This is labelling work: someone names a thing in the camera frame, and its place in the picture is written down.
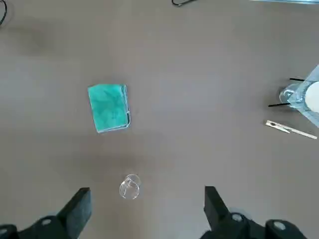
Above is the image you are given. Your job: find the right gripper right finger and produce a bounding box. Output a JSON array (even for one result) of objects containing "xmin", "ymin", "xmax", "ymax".
[{"xmin": 203, "ymin": 185, "xmax": 319, "ymax": 239}]

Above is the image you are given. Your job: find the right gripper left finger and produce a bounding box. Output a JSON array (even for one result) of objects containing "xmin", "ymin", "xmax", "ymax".
[{"xmin": 0, "ymin": 187, "xmax": 92, "ymax": 239}]

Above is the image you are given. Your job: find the small clear glass beaker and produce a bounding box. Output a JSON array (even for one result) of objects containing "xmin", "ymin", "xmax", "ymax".
[{"xmin": 119, "ymin": 173, "xmax": 143, "ymax": 200}]

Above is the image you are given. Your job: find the wooden test tube clamp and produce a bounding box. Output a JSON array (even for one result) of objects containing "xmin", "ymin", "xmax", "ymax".
[{"xmin": 265, "ymin": 119, "xmax": 318, "ymax": 140}]

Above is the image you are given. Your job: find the black loose cable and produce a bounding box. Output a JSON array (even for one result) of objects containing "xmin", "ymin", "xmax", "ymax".
[{"xmin": 171, "ymin": 0, "xmax": 198, "ymax": 7}]

